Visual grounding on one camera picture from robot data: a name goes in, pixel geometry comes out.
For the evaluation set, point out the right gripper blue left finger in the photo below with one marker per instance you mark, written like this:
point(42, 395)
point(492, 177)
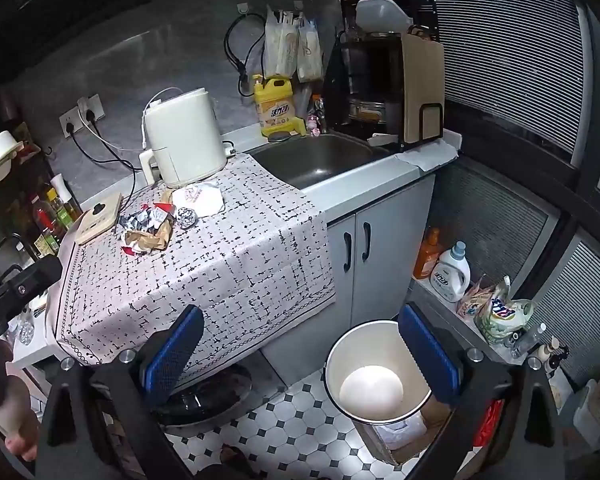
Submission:
point(166, 353)

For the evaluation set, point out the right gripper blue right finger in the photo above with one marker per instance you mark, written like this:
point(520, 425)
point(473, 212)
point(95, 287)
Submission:
point(441, 369)

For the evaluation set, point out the brown paper trash wad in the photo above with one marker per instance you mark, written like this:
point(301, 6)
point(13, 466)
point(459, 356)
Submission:
point(158, 236)

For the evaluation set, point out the silver foil wrapper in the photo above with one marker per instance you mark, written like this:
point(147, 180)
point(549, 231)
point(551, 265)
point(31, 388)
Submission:
point(185, 217)
point(137, 221)

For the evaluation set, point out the red paper scrap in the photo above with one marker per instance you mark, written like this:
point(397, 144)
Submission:
point(165, 207)

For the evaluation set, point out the white blue medicine box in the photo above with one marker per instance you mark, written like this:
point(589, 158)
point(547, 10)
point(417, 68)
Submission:
point(203, 199)

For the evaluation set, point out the white round trash bin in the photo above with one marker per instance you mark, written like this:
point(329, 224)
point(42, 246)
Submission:
point(372, 377)

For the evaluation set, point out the steel kitchen sink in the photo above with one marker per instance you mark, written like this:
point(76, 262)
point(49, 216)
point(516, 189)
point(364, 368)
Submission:
point(303, 161)

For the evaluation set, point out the person's left hand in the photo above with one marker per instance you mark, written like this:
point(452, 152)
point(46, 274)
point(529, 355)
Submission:
point(18, 422)

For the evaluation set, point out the pink snack pouch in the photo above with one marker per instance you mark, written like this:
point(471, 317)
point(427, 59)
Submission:
point(475, 299)

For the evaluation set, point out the green white refill pouch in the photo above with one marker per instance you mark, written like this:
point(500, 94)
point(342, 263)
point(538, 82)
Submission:
point(501, 315)

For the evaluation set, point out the cardboard box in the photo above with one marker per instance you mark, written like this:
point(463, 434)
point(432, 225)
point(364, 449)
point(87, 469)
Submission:
point(399, 442)

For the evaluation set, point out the clear water bottle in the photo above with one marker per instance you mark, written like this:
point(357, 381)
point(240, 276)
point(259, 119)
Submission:
point(528, 340)

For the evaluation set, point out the white laundry detergent bottle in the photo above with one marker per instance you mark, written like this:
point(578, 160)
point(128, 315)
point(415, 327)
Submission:
point(451, 275)

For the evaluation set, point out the orange cleaner bottle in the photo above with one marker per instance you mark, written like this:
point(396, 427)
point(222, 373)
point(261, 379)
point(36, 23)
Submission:
point(428, 254)

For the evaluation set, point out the green label sauce bottle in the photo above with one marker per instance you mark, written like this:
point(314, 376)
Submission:
point(62, 212)

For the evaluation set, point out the dark pump bottle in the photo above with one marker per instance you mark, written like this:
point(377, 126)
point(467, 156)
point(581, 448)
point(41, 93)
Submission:
point(553, 349)

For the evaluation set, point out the grey cabinet doors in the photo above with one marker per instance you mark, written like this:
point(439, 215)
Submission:
point(373, 253)

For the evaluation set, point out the patterned white tablecloth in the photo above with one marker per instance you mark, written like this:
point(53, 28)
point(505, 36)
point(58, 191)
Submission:
point(257, 269)

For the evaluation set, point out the white cap oil bottle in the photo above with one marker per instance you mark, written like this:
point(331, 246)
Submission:
point(71, 205)

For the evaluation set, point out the beige induction cooker base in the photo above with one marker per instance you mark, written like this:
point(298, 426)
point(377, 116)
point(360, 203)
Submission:
point(99, 219)

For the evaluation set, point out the white air fryer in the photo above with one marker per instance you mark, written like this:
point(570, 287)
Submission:
point(184, 140)

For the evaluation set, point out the yellow sponge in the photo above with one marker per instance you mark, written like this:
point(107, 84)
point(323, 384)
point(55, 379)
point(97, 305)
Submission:
point(296, 126)

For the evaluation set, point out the yellow dish soap bottle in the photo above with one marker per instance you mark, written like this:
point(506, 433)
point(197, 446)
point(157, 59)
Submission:
point(274, 99)

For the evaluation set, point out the beige cutting board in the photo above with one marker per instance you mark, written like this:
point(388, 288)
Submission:
point(424, 89)

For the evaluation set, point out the hanging plastic bags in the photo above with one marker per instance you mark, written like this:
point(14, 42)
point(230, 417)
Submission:
point(292, 47)

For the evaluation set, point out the wall power socket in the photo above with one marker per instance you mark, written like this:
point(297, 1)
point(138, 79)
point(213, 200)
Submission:
point(79, 114)

